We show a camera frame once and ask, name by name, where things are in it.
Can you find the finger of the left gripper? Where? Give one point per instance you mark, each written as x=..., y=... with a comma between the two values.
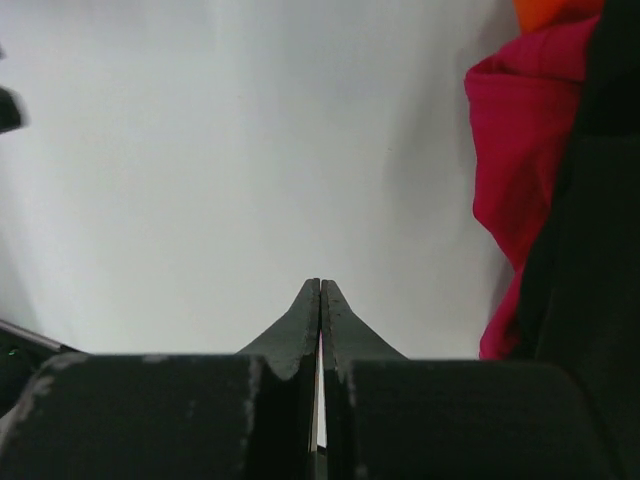
x=12, y=114

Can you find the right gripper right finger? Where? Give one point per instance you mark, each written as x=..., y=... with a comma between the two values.
x=390, y=417

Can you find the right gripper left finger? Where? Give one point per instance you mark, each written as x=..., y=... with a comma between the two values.
x=248, y=415

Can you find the black printed t-shirt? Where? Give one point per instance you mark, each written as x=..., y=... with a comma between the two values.
x=579, y=298

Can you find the red t-shirt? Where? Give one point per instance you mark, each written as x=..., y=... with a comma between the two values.
x=522, y=104

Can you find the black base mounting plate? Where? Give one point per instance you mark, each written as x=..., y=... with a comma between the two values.
x=22, y=354

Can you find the orange folded t-shirt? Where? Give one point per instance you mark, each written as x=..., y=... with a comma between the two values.
x=534, y=15

